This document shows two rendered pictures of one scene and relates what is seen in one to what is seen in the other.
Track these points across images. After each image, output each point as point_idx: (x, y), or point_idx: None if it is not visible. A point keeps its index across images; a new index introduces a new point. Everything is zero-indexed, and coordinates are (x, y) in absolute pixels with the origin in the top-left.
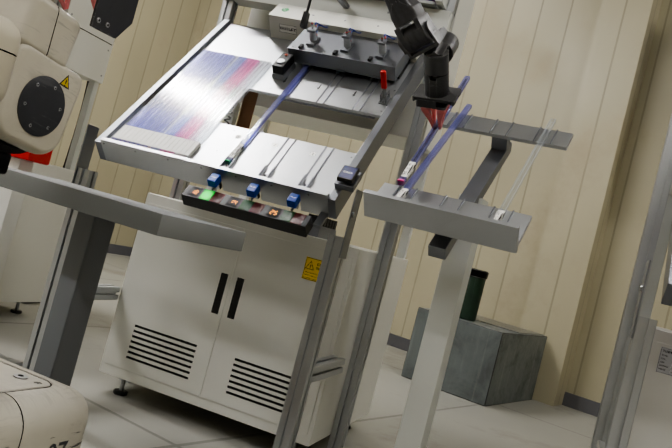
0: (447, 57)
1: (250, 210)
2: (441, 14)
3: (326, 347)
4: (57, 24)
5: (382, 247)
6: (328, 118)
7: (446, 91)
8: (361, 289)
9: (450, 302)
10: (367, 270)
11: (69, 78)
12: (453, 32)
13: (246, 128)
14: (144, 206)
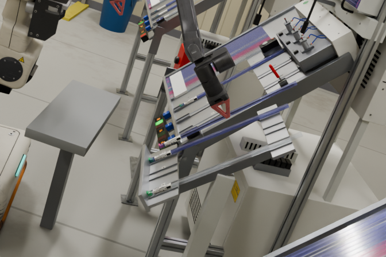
0: (201, 70)
1: (158, 137)
2: (366, 20)
3: (223, 240)
4: (12, 35)
5: (296, 193)
6: (334, 86)
7: (212, 93)
8: (266, 215)
9: (193, 235)
10: (274, 203)
11: (23, 58)
12: None
13: None
14: (61, 121)
